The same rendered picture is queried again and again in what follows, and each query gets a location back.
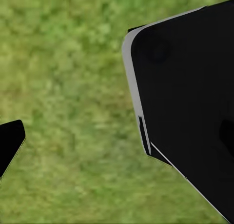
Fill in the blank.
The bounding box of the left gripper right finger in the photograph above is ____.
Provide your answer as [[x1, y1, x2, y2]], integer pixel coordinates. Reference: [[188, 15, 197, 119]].
[[218, 120, 234, 159]]

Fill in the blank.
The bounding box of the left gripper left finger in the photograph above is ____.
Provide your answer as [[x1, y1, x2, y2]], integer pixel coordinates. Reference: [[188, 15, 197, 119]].
[[0, 120, 25, 178]]

